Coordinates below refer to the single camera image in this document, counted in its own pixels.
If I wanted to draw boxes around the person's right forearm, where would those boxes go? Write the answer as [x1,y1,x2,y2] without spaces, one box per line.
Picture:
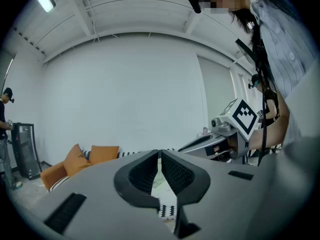
[248,91,291,151]

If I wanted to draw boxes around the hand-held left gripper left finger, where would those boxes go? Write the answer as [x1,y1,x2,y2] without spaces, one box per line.
[14,148,176,240]

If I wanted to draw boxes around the white window blind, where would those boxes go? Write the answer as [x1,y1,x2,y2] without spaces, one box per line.
[197,55,237,134]

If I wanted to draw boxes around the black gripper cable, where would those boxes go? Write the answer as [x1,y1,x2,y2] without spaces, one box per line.
[256,66,270,167]

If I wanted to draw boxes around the black white patterned sofa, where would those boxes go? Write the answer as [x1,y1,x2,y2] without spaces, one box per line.
[39,143,178,220]

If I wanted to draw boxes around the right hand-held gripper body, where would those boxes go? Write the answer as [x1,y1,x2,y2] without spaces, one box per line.
[211,98,258,165]

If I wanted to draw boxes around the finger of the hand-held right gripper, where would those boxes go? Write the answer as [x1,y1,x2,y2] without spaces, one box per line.
[184,133,226,147]
[177,138,230,161]

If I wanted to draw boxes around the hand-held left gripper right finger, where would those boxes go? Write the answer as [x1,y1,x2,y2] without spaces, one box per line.
[159,149,276,240]

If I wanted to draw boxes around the person's striped light blue shirt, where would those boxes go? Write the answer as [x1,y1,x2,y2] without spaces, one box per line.
[249,0,320,147]

